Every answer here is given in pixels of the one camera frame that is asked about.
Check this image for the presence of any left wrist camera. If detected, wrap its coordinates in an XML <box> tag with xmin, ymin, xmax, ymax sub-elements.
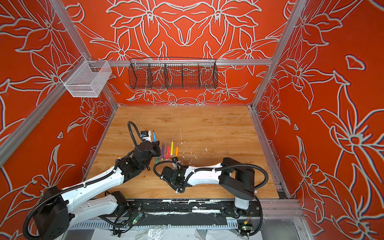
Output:
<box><xmin>140</xmin><ymin>130</ymin><xmax>153</xmax><ymax>142</ymax></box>

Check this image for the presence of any pink marker pen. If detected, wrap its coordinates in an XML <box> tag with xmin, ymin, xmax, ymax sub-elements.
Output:
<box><xmin>165</xmin><ymin>143</ymin><xmax>170</xmax><ymax>160</ymax></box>

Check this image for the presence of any base cable bundle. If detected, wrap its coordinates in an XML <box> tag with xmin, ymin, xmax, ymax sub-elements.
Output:
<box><xmin>236</xmin><ymin>209</ymin><xmax>265</xmax><ymax>240</ymax></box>
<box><xmin>98</xmin><ymin>207</ymin><xmax>145</xmax><ymax>238</ymax></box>

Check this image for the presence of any left base cable bundle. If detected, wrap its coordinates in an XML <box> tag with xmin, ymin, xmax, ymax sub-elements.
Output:
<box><xmin>98</xmin><ymin>207</ymin><xmax>145</xmax><ymax>238</ymax></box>

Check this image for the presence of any purple marker pen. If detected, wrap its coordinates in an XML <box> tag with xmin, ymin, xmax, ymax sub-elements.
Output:
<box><xmin>161</xmin><ymin>144</ymin><xmax>166</xmax><ymax>161</ymax></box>

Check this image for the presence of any right base cable bundle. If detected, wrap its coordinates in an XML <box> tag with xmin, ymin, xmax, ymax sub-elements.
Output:
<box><xmin>236</xmin><ymin>209</ymin><xmax>265</xmax><ymax>240</ymax></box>

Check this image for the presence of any yellow marker pen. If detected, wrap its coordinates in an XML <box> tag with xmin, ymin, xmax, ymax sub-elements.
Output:
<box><xmin>170</xmin><ymin>139</ymin><xmax>174</xmax><ymax>156</ymax></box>

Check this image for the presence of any grey slotted cable duct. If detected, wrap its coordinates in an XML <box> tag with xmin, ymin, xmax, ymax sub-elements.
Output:
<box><xmin>65</xmin><ymin>218</ymin><xmax>240</xmax><ymax>231</ymax></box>

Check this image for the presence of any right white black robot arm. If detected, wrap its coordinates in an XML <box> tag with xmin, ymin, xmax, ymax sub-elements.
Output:
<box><xmin>153</xmin><ymin>157</ymin><xmax>269</xmax><ymax>210</ymax></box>

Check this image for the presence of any white mesh basket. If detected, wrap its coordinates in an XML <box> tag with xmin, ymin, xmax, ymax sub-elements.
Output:
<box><xmin>60</xmin><ymin>56</ymin><xmax>112</xmax><ymax>98</ymax></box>

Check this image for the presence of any black wire basket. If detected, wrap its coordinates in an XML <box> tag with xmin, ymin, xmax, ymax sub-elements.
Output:
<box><xmin>128</xmin><ymin>58</ymin><xmax>219</xmax><ymax>90</ymax></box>

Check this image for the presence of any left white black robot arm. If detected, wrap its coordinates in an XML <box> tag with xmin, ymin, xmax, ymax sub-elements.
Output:
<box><xmin>23</xmin><ymin>141</ymin><xmax>161</xmax><ymax>240</ymax></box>

